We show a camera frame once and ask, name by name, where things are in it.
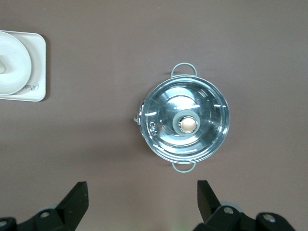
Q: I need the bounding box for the round cream plate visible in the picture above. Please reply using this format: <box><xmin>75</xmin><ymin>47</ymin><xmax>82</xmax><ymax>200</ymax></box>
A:
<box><xmin>0</xmin><ymin>31</ymin><xmax>33</xmax><ymax>96</ymax></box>

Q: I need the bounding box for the grey electric cooking pot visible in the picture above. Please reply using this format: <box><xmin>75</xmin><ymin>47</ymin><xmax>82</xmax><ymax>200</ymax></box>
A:
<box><xmin>131</xmin><ymin>62</ymin><xmax>231</xmax><ymax>174</ymax></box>

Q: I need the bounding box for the glass pot lid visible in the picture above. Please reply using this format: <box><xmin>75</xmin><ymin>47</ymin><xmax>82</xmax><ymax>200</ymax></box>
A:
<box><xmin>141</xmin><ymin>75</ymin><xmax>231</xmax><ymax>164</ymax></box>

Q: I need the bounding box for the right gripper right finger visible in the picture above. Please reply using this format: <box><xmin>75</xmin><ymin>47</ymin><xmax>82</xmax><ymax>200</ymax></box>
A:
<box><xmin>192</xmin><ymin>180</ymin><xmax>297</xmax><ymax>231</ymax></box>

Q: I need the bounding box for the brown table mat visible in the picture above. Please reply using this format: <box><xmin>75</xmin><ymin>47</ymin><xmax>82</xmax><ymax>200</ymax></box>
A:
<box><xmin>0</xmin><ymin>0</ymin><xmax>308</xmax><ymax>231</ymax></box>

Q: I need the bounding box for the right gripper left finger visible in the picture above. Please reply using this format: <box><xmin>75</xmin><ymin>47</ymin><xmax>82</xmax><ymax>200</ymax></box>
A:
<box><xmin>0</xmin><ymin>181</ymin><xmax>90</xmax><ymax>231</ymax></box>

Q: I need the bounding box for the cream rabbit print tray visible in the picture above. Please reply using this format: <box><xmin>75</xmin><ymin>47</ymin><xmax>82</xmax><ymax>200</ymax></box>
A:
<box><xmin>0</xmin><ymin>30</ymin><xmax>47</xmax><ymax>102</ymax></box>

